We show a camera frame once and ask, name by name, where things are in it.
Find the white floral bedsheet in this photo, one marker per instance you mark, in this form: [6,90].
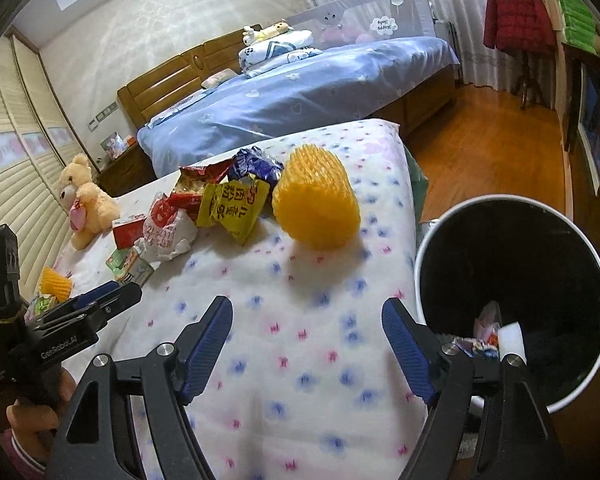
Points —
[305,310]

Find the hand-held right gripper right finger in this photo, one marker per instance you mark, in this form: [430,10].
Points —
[405,350]

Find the blue snack wrapper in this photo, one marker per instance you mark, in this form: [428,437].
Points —
[255,165]

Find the red puffer jacket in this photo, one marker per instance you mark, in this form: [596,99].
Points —
[520,15]

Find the wooden coat rack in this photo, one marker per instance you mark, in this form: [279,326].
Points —
[530,80]

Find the wooden headboard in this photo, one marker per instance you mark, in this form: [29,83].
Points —
[169,75]

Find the grey bed guard rail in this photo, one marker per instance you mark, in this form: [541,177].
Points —
[360,15]

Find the wooden nightstand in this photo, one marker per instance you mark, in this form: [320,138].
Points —
[127,172]

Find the red chip bag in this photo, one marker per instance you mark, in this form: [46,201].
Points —
[194,182]

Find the yellow white plush toy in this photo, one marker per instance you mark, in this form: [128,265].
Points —
[265,31]

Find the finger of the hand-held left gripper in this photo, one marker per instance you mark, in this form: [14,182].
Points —
[97,292]
[117,302]

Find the green snack packet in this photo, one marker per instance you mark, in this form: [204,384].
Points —
[42,307]

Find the beige slatted wardrobe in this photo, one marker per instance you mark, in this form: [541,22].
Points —
[24,170]

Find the person's left hand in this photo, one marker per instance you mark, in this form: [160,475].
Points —
[39,417]

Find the yellow snack wrapper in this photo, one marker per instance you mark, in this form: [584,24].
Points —
[232,210]

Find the colourful crumpled wrapper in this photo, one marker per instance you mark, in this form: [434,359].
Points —
[482,332]

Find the large yellow foam fruit net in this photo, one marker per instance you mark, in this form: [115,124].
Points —
[316,200]

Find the white red crumpled wrapper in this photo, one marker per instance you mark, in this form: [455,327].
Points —
[167,230]

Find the person's left forearm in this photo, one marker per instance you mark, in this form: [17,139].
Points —
[22,457]

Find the stack of green boxes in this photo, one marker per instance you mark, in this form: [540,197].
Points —
[575,17]

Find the pink pillow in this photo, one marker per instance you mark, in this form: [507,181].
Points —
[217,79]

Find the photo frame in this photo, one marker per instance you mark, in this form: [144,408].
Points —
[113,146]

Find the bed with blue cover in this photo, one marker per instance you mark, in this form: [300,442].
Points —
[305,90]

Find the white patterned curtain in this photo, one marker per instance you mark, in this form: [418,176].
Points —
[455,5]

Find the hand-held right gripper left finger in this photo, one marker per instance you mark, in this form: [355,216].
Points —
[207,345]

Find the green white drink carton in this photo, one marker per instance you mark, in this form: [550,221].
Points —
[127,265]

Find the red drink carton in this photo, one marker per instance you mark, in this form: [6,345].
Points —
[128,232]

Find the beige teddy bear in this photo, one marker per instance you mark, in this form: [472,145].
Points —
[92,200]

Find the small yellow foam fruit net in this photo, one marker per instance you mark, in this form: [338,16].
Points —
[54,285]

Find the teal cloth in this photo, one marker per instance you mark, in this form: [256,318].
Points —
[420,185]

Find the folded blue white quilt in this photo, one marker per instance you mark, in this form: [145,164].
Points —
[280,52]

